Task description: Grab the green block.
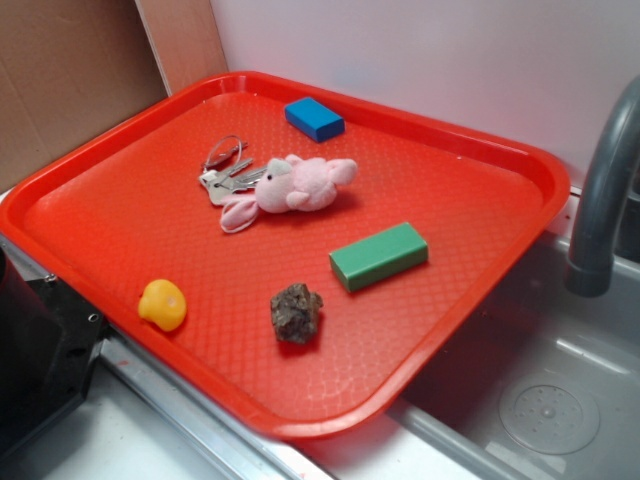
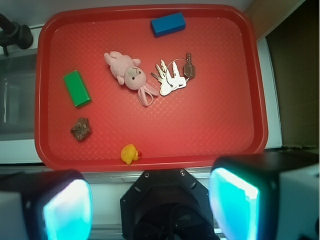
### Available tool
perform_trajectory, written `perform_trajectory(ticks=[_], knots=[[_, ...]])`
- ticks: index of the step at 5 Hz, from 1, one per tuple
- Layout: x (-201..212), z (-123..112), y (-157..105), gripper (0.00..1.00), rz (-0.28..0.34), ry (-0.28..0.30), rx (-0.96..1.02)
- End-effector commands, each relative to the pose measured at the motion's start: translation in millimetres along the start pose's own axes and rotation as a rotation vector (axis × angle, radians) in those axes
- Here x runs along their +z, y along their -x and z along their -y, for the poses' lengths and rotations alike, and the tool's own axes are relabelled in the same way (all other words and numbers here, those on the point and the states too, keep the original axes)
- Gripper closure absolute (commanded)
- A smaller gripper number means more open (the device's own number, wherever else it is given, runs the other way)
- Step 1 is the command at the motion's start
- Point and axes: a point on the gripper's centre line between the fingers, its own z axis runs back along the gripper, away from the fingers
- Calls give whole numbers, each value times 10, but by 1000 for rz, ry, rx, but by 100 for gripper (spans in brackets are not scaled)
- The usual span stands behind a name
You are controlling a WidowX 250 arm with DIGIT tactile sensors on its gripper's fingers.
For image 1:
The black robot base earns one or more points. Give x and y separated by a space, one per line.
49 342

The green rectangular block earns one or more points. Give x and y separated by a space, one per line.
379 256

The blue rectangular block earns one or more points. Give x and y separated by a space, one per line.
314 119

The red plastic tray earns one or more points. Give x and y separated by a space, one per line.
127 208

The pink plush bunny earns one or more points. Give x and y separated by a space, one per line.
288 184

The brown rock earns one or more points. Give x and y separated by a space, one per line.
295 314

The yellow rubber duck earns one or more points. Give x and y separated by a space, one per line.
163 304

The grey faucet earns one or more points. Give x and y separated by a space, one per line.
607 219

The grey plastic sink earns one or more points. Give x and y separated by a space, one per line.
538 383

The brown cardboard panel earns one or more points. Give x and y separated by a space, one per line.
70 70

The silver keys on ring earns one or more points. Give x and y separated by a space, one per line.
226 170

